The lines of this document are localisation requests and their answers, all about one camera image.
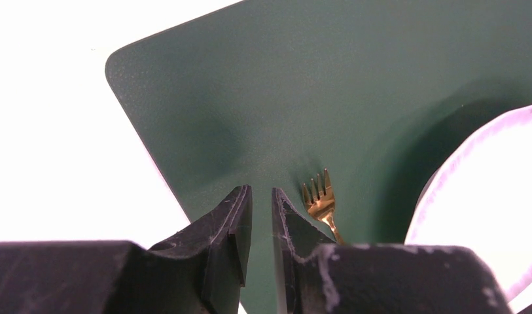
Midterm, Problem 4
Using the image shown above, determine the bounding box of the green placemat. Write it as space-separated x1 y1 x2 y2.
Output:
105 1 532 313

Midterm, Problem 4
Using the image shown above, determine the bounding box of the gold fork black handle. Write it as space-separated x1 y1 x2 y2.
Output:
302 168 346 245

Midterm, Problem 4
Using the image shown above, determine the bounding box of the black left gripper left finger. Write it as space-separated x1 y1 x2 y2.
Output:
0 185 253 313

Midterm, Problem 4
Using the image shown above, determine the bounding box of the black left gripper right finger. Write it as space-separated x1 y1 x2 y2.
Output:
272 188 510 313

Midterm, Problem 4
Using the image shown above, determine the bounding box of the white plate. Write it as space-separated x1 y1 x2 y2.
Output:
405 105 532 312

